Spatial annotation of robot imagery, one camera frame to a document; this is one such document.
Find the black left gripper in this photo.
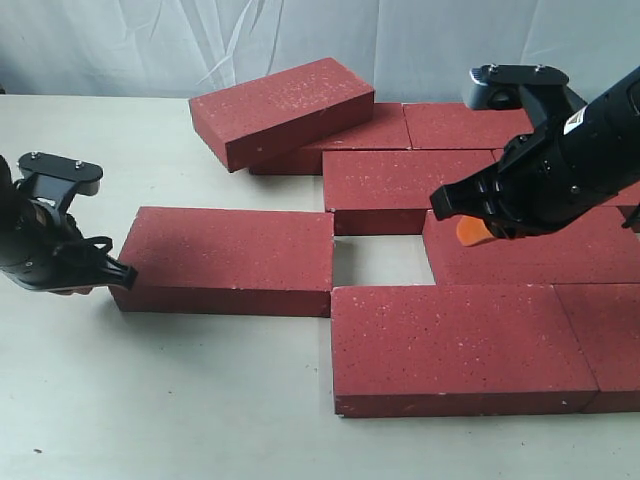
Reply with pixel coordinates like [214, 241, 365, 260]
[1, 159, 137, 296]

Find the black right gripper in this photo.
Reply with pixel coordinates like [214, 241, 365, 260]
[430, 70, 639, 247]

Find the red brick under tilted one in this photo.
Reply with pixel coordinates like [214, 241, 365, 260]
[249, 103, 411, 176]

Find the large red brick front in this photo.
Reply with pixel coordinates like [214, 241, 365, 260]
[331, 285, 598, 418]

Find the red brick far right edge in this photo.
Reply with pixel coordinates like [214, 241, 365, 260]
[603, 183, 640, 221]

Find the red brick edge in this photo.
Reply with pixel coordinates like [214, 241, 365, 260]
[555, 284, 639, 414]
[603, 183, 640, 221]

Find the red brick front right edge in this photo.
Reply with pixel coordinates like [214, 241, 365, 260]
[555, 284, 639, 414]

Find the white backdrop cloth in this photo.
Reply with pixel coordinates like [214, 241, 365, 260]
[1, 1, 639, 102]

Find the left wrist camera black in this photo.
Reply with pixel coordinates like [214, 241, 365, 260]
[16, 152, 104, 214]

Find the right wrist camera grey black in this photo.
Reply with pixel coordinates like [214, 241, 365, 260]
[463, 64, 587, 128]

